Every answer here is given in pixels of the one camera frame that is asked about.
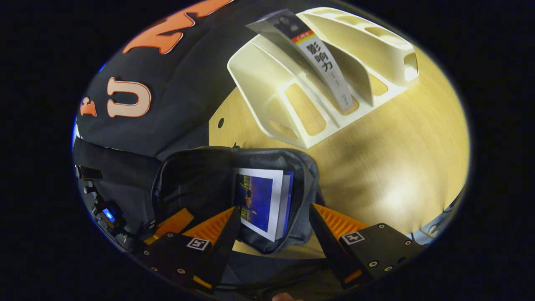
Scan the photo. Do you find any grey schoolbag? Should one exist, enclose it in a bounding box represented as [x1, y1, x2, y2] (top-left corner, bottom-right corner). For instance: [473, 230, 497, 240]
[72, 137, 321, 256]

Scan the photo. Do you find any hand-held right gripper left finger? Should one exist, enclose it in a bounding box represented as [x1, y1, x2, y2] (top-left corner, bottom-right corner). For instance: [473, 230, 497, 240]
[138, 205, 242, 296]

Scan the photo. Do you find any white bookshelf rack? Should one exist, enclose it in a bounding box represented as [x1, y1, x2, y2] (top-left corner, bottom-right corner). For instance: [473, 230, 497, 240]
[227, 6, 420, 150]

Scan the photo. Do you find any thin book with blue cover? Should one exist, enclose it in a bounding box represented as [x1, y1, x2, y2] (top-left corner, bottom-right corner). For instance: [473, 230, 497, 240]
[232, 167, 294, 243]

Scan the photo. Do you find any thick book with grey cover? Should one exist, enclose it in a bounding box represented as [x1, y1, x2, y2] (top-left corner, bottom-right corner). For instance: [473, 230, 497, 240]
[246, 8, 356, 112]

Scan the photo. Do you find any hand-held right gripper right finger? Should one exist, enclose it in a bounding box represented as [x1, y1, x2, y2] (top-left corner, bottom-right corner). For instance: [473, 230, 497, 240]
[308, 203, 428, 291]

